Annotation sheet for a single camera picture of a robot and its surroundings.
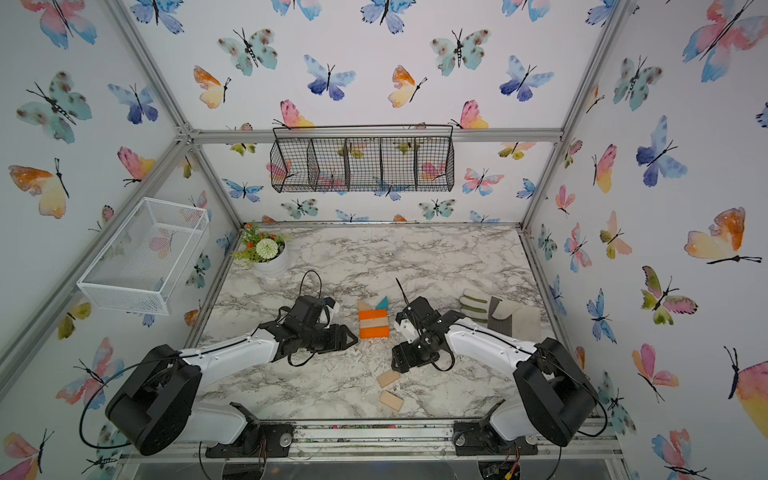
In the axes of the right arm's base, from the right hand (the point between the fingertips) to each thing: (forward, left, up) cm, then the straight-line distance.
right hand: (405, 359), depth 83 cm
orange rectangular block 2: (+9, +10, -3) cm, 13 cm away
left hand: (+5, +15, 0) cm, 15 cm away
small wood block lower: (-9, +3, -5) cm, 11 cm away
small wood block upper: (-3, +5, -5) cm, 8 cm away
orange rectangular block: (+16, +11, -6) cm, 21 cm away
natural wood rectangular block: (+13, +10, -4) cm, 16 cm away
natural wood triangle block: (+18, +14, -3) cm, 23 cm away
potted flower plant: (+26, +43, +12) cm, 52 cm away
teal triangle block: (+19, +8, -4) cm, 21 cm away
